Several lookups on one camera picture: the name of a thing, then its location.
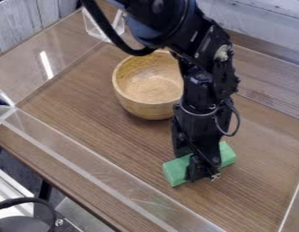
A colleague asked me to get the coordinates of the clear acrylic tray wall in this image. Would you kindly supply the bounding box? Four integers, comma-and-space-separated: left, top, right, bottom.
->
0, 14, 299, 232

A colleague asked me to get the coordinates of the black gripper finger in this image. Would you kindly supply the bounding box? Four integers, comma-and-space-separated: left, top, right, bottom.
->
185, 155, 220, 182
172, 117, 190, 158

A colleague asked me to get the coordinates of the black cable loop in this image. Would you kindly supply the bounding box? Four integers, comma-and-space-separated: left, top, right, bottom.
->
0, 197, 58, 232

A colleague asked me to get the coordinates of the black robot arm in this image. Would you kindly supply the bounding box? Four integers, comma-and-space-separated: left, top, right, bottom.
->
81, 0, 240, 187

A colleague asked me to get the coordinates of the black table leg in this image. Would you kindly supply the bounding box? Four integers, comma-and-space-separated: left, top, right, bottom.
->
38, 180, 52, 201

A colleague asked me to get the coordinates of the green rectangular block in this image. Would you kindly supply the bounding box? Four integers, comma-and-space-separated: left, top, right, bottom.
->
162, 141, 237, 187

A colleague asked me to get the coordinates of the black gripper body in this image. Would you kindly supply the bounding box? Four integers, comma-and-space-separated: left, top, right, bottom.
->
173, 103, 232, 168

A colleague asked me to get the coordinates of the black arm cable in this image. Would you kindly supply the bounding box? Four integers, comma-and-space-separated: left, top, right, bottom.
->
213, 98, 241, 138

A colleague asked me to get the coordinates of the clear acrylic corner bracket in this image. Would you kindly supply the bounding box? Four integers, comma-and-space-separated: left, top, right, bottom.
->
82, 8, 125, 43

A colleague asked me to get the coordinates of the brown wooden bowl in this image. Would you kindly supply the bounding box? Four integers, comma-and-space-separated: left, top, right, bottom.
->
112, 50, 182, 121

